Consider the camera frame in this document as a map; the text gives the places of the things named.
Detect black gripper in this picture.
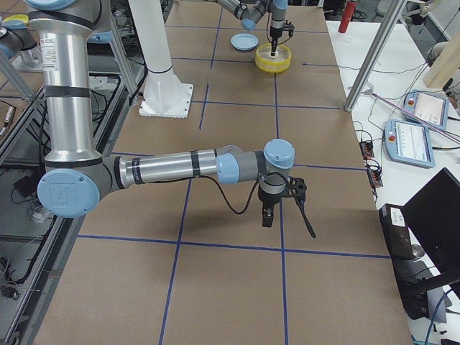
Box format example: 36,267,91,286
258,181,287,227
269,25,295,54

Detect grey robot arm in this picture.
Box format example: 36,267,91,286
216,0,295,57
24,1,303,227

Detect yellow bamboo steamer basket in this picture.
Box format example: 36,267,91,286
254,43,292,73

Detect red cylinder bottle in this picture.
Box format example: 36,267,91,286
338,0,357,34

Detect orange black electronics board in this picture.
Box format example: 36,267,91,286
359,140,374,160

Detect black box with label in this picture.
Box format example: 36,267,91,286
379,203,413,260

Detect near teach pendant tablet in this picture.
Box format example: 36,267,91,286
384,119,435,168

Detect teach pendant tablet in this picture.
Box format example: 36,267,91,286
384,119,435,168
403,89,450,130

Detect black laptop computer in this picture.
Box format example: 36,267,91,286
393,167,459,323

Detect wooden beam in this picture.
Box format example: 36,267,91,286
423,31,459,88

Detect far teach pendant tablet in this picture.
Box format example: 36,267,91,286
403,89,450,130

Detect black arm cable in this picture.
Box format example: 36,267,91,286
195,171,317,239

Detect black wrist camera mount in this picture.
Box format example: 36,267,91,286
283,176,307,203

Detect aluminium frame post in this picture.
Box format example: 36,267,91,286
344,0,407,112

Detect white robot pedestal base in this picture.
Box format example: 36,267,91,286
129,0,193,119

